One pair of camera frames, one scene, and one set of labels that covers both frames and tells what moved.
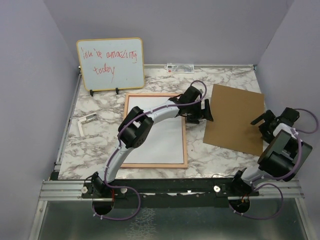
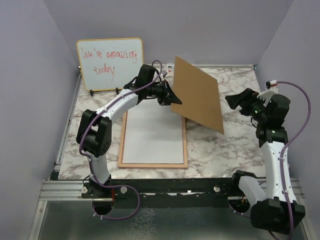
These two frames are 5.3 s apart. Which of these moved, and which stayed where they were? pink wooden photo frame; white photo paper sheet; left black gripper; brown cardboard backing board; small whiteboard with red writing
Moved: left black gripper; brown cardboard backing board
Stayed: pink wooden photo frame; white photo paper sheet; small whiteboard with red writing
